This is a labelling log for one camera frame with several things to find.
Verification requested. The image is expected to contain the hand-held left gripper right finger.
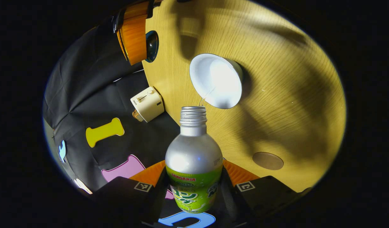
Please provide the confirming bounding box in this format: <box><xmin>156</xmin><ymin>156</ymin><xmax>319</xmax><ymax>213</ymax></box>
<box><xmin>220</xmin><ymin>158</ymin><xmax>312</xmax><ymax>227</ymax></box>

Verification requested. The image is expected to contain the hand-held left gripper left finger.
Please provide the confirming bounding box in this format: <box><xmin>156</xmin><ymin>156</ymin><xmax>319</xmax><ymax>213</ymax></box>
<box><xmin>90</xmin><ymin>160</ymin><xmax>170</xmax><ymax>228</ymax></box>

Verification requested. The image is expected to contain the round brown coaster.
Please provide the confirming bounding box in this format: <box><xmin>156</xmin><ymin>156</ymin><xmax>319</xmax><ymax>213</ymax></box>
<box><xmin>252</xmin><ymin>152</ymin><xmax>284</xmax><ymax>171</ymax></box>

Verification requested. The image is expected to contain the silver green water bottle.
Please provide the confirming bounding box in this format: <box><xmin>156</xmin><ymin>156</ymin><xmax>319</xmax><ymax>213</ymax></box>
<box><xmin>165</xmin><ymin>106</ymin><xmax>223</xmax><ymax>213</ymax></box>

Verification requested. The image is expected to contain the teal teacup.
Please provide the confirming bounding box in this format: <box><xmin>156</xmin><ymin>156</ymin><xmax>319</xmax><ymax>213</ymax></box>
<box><xmin>189</xmin><ymin>53</ymin><xmax>244</xmax><ymax>110</ymax></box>

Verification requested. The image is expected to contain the white toaster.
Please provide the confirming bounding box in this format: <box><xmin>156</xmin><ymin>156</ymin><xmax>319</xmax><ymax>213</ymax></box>
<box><xmin>130</xmin><ymin>86</ymin><xmax>165</xmax><ymax>123</ymax></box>

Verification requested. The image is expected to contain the black backdrop cloth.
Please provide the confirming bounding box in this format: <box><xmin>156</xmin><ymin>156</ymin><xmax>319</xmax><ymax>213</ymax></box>
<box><xmin>42</xmin><ymin>19</ymin><xmax>233</xmax><ymax>228</ymax></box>

